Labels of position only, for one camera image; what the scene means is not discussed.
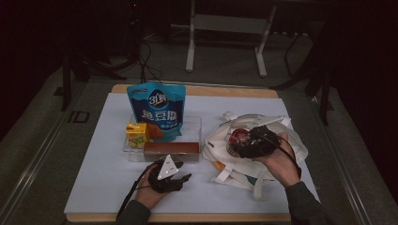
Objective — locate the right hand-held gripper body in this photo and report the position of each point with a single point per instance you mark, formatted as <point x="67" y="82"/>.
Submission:
<point x="263" y="143"/>

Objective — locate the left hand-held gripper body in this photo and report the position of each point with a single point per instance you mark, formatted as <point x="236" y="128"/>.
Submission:
<point x="165" y="182"/>

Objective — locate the brown rectangular box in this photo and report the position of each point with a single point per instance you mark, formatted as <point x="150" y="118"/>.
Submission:
<point x="172" y="150"/>

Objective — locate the red-lidded dark candy jar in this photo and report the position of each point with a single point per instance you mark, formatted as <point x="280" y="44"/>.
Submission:
<point x="239" y="137"/>

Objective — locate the clear plastic box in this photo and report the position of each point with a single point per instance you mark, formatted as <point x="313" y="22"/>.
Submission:
<point x="191" y="131"/>

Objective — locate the white canvas tote bag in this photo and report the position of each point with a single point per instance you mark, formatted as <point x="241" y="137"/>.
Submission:
<point x="237" y="178"/>

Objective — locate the yellow drink carton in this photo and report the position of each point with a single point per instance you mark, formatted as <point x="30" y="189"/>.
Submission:
<point x="136" y="134"/>

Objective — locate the blue snack pouch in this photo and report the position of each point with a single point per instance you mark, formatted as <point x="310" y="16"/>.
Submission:
<point x="156" y="109"/>

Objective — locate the person's left hand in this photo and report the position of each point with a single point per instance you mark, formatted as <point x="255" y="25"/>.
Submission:
<point x="148" y="195"/>

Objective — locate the person's right hand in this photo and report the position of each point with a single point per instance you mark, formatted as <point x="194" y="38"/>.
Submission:
<point x="281" y="165"/>

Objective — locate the white table mat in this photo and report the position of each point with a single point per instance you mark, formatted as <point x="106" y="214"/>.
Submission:
<point x="100" y="175"/>

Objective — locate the black metal stand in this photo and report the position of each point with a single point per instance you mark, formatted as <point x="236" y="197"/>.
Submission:
<point x="316" y="78"/>

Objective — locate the white metal stand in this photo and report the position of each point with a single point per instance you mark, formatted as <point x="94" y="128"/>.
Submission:
<point x="231" y="23"/>

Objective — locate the black tripod stand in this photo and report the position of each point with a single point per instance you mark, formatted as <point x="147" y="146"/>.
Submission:
<point x="81" y="68"/>

